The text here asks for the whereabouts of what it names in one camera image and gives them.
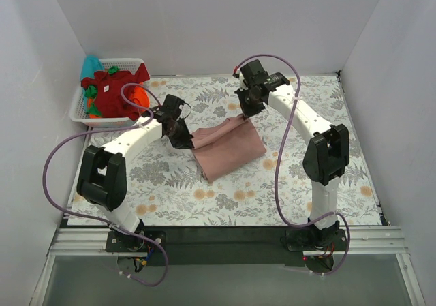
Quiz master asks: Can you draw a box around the pink printed t-shirt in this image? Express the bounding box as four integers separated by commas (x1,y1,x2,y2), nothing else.
191,114,266,183

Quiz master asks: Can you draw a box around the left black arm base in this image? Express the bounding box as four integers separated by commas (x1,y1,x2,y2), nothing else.
104,231,165,274

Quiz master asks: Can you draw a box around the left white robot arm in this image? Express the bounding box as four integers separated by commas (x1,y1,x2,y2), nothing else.
76,95,193,251

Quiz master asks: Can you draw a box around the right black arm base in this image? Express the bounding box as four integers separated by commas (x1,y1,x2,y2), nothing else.
280,221,349,276

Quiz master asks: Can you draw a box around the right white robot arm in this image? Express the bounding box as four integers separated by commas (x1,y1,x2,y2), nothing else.
232,56,349,250

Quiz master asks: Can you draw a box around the orange t-shirt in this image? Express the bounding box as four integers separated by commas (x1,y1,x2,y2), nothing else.
83,85,150,119

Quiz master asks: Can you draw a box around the dark red t-shirt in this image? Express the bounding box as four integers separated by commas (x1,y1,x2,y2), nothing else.
81,63,150,121

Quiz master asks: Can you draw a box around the white plastic laundry basket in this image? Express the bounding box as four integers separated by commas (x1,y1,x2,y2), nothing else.
69,58,144,128

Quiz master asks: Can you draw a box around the teal t-shirt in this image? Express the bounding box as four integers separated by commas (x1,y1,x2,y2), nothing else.
80,55,104,80

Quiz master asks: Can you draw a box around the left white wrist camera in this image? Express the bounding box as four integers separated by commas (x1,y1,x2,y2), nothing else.
135,113,159,130

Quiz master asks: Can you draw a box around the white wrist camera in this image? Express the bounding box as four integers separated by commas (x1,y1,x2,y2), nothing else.
135,113,159,130
232,66,247,91

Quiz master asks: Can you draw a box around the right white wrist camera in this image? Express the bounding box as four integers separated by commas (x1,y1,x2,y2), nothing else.
232,66,247,91

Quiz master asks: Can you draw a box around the aluminium frame rail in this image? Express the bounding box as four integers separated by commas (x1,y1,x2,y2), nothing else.
49,226,408,256

